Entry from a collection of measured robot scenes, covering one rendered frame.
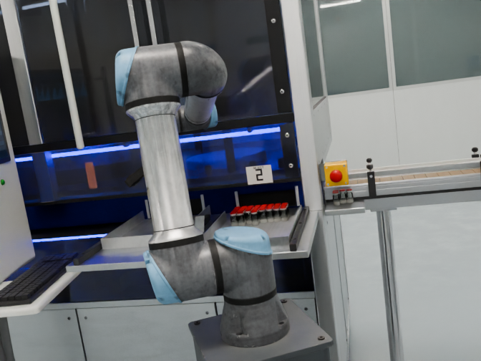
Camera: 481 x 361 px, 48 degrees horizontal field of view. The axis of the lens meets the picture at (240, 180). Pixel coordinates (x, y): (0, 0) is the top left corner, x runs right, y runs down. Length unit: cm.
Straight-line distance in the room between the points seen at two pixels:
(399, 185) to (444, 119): 457
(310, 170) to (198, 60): 75
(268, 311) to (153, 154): 40
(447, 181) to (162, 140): 108
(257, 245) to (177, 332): 101
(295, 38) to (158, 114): 74
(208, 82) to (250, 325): 51
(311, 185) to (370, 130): 462
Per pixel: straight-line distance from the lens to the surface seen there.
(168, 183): 111
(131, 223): 193
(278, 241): 144
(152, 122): 112
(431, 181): 190
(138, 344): 214
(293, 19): 175
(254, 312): 115
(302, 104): 174
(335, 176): 173
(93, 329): 219
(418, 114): 639
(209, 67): 115
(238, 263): 111
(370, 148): 640
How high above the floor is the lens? 132
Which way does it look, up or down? 10 degrees down
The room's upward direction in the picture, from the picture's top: 8 degrees counter-clockwise
